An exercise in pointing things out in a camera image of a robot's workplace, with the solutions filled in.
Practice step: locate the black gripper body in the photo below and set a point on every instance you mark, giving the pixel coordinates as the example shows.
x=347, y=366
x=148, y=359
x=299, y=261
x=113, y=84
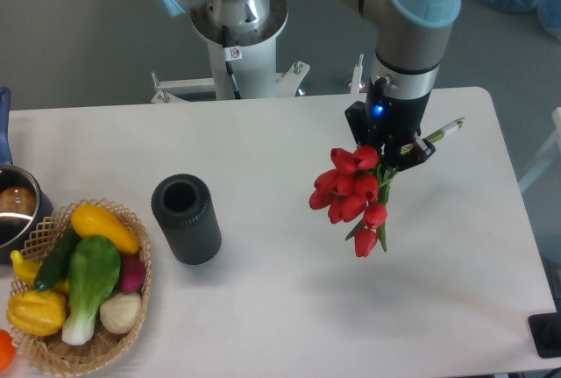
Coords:
x=391, y=123

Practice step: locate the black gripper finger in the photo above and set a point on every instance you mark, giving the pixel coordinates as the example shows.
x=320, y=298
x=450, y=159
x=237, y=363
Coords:
x=400, y=157
x=359, y=123

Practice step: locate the red tulip bouquet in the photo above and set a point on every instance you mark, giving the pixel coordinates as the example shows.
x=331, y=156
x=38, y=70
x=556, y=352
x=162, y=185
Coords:
x=357, y=189

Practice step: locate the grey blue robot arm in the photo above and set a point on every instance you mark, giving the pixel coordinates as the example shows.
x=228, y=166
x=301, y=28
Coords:
x=412, y=37

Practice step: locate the dark grey ribbed vase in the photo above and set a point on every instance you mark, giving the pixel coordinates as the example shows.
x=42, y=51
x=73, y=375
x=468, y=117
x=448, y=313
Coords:
x=183, y=208

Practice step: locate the black device at table edge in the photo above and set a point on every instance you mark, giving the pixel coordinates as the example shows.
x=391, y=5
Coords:
x=545, y=331

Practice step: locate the purple red radish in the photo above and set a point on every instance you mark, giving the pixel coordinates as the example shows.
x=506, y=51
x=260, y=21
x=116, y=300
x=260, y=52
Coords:
x=132, y=275

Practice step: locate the yellow squash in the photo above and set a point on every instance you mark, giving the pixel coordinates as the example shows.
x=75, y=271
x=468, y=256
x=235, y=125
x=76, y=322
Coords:
x=90, y=220

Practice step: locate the green bok choy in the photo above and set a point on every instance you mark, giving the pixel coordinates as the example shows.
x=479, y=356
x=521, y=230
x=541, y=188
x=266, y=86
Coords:
x=94, y=268

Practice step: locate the white garlic bulb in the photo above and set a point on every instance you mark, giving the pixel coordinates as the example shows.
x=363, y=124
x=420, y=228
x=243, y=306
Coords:
x=119, y=314

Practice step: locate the dark green cucumber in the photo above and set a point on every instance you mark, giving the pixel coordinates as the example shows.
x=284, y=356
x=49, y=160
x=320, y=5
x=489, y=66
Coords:
x=55, y=266

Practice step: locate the brown item in saucepan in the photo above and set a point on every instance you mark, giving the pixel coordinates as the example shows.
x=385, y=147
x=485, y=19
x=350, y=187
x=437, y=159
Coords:
x=18, y=200

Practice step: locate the small yellow gourd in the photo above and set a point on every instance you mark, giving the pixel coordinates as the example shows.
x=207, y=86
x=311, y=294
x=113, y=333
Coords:
x=26, y=271

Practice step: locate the yellow bell pepper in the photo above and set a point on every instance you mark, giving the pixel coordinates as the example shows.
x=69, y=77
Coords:
x=37, y=313

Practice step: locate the woven wicker basket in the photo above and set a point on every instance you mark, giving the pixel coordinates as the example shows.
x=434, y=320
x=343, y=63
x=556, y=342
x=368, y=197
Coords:
x=50, y=355

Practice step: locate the orange fruit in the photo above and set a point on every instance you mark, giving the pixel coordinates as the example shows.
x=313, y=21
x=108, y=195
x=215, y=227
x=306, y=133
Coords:
x=7, y=350

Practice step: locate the white frame at right edge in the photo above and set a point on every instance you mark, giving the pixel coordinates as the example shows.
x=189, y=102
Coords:
x=544, y=156

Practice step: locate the blue handled saucepan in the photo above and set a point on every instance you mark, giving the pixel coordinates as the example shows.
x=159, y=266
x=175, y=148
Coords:
x=16, y=229

